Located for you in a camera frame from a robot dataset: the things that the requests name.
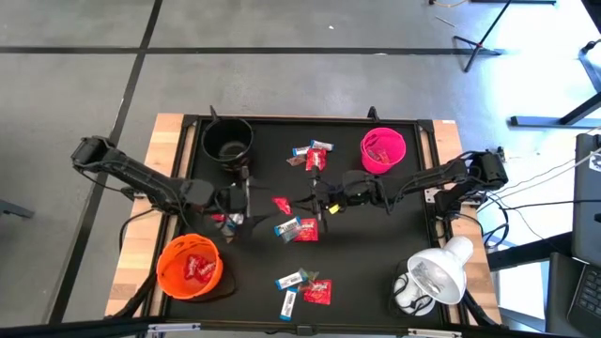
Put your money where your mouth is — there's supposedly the office chair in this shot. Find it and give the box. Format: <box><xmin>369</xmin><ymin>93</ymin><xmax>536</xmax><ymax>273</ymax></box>
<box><xmin>577</xmin><ymin>38</ymin><xmax>601</xmax><ymax>94</ymax></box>

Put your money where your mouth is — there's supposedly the dark office desk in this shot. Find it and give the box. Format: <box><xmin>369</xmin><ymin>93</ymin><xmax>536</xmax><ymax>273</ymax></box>
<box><xmin>486</xmin><ymin>231</ymin><xmax>601</xmax><ymax>338</ymax></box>

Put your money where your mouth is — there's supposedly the grey computer monitor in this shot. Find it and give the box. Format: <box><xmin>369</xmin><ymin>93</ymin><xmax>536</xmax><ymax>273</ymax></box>
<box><xmin>571</xmin><ymin>132</ymin><xmax>601</xmax><ymax>268</ymax></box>

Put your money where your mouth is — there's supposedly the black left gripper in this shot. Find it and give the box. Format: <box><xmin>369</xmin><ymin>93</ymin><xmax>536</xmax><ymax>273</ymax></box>
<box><xmin>216</xmin><ymin>164</ymin><xmax>279</xmax><ymax>241</ymax></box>

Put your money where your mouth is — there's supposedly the black side desk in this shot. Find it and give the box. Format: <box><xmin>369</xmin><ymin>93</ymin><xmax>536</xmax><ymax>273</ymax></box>
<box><xmin>509</xmin><ymin>91</ymin><xmax>601</xmax><ymax>130</ymax></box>

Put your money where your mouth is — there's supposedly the black tripod stand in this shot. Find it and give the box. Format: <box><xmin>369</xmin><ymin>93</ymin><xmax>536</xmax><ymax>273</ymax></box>
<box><xmin>452</xmin><ymin>0</ymin><xmax>513</xmax><ymax>74</ymax></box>

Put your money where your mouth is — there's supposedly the black keyboard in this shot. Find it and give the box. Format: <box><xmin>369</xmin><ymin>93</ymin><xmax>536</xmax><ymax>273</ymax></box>
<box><xmin>566</xmin><ymin>265</ymin><xmax>601</xmax><ymax>337</ymax></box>

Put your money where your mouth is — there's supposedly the black lamp cable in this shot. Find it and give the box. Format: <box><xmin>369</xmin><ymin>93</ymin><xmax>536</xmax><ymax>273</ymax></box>
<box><xmin>392</xmin><ymin>269</ymin><xmax>436</xmax><ymax>315</ymax></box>

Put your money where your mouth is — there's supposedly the grey furniture foot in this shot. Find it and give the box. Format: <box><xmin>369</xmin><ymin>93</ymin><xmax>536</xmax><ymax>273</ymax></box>
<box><xmin>0</xmin><ymin>199</ymin><xmax>37</xmax><ymax>221</ymax></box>

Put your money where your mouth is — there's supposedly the white desk lamp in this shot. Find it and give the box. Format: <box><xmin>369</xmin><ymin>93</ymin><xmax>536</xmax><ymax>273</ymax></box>
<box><xmin>392</xmin><ymin>236</ymin><xmax>475</xmax><ymax>317</ymax></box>

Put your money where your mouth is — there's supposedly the black jack-o-lantern bucket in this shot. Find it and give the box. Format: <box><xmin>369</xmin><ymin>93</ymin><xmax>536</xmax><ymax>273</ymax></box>
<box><xmin>200</xmin><ymin>116</ymin><xmax>255</xmax><ymax>174</ymax></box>

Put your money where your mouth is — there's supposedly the black aluminium rig frame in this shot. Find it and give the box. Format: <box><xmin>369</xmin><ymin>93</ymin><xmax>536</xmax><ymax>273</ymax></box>
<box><xmin>105</xmin><ymin>112</ymin><xmax>506</xmax><ymax>338</ymax></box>

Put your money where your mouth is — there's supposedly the pink plastic bucket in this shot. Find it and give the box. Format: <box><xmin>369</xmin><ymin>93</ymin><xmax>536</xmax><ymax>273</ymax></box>
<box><xmin>360</xmin><ymin>126</ymin><xmax>408</xmax><ymax>176</ymax></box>

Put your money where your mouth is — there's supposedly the orange pumpkin bucket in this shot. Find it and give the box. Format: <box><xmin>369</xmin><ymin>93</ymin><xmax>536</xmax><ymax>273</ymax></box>
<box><xmin>156</xmin><ymin>233</ymin><xmax>239</xmax><ymax>304</ymax></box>

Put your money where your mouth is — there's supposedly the long black cable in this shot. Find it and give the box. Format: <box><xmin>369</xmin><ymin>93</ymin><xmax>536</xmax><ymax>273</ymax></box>
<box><xmin>478</xmin><ymin>196</ymin><xmax>601</xmax><ymax>212</ymax></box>

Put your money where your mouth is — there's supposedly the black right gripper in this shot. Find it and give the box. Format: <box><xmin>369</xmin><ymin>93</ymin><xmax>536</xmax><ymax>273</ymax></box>
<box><xmin>293</xmin><ymin>164</ymin><xmax>389</xmax><ymax>235</ymax></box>

